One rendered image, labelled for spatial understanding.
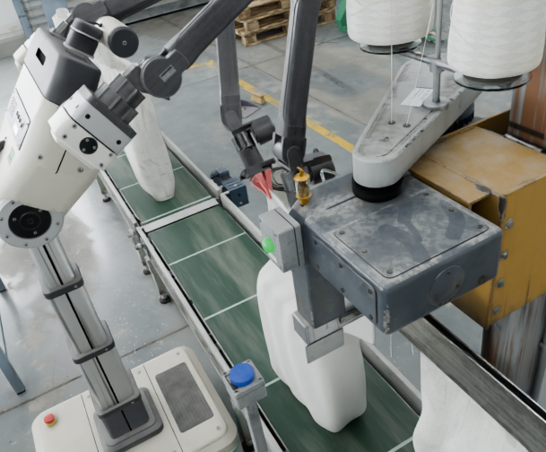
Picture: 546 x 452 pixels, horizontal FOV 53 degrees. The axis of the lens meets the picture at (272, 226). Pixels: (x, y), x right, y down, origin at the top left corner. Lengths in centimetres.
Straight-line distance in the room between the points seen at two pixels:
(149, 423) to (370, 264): 136
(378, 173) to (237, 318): 133
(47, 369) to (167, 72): 198
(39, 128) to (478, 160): 90
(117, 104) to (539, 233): 84
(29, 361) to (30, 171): 173
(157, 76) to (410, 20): 48
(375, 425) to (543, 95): 109
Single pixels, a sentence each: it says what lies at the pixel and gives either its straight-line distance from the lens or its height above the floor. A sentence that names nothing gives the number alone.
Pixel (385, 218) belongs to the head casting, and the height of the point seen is 134.
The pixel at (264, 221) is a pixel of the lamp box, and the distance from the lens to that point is 96.
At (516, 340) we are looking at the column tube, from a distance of 148.
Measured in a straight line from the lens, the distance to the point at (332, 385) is 156.
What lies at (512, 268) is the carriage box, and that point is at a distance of 112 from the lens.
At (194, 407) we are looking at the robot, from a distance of 207.
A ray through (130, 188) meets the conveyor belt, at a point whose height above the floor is 38.
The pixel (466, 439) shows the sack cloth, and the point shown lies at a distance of 114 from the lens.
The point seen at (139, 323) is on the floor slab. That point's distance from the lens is 285.
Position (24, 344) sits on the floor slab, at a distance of 304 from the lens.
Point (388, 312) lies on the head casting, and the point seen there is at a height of 129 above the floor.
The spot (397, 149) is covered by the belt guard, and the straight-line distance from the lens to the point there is 95.
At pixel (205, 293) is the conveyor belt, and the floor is 38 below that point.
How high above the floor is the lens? 187
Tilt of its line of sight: 35 degrees down
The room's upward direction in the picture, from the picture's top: 9 degrees counter-clockwise
